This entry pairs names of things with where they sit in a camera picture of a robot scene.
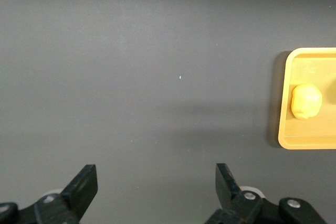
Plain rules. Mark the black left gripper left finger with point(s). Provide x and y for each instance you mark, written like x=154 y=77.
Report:
x=78 y=195

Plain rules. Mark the yellow potato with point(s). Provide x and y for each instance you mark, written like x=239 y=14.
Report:
x=306 y=101

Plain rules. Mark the yellow plastic tray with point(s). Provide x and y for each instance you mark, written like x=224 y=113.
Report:
x=309 y=134

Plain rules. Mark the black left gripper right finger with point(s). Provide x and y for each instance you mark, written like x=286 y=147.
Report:
x=231 y=197

